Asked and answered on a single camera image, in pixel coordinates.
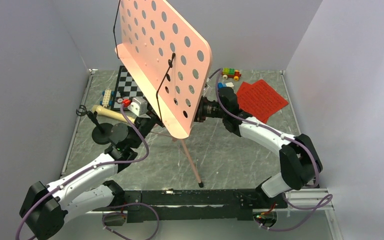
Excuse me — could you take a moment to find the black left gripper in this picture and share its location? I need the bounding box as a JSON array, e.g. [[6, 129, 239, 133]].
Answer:
[[130, 97, 177, 149]]

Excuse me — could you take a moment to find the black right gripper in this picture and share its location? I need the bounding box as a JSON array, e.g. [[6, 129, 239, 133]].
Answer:
[[177, 94, 227, 123]]

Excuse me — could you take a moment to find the black microphone stand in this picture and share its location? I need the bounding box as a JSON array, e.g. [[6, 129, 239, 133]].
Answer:
[[76, 104, 113, 145]]

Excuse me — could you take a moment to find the gold microphone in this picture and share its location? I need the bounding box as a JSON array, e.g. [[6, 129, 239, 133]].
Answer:
[[90, 105, 135, 123]]

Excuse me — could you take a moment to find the pink music stand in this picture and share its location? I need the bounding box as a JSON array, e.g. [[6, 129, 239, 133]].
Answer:
[[112, 0, 213, 189]]

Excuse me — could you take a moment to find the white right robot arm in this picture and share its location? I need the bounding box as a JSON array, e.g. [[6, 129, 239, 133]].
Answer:
[[194, 87, 323, 208]]

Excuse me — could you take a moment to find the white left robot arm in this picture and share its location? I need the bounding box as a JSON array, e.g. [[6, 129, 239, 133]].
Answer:
[[15, 111, 162, 240]]

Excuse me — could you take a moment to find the blue toy block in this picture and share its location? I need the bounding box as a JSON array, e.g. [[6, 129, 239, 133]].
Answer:
[[217, 82, 234, 89]]

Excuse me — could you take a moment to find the black white chessboard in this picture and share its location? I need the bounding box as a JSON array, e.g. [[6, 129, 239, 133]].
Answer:
[[110, 65, 144, 111]]

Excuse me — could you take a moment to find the orange yellow toy piece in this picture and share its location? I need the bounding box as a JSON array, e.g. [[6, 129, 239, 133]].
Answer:
[[220, 68, 242, 81]]

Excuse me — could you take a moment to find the white blue toy brick car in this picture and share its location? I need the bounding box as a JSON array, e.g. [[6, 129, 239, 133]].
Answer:
[[100, 88, 116, 109]]

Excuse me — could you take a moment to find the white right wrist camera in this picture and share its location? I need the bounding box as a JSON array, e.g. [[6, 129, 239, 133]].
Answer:
[[202, 78, 216, 97]]

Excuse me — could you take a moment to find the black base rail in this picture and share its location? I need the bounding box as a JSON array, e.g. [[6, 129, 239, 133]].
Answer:
[[99, 188, 288, 223]]

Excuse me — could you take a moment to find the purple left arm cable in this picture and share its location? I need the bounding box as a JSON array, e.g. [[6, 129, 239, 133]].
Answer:
[[14, 100, 160, 240]]

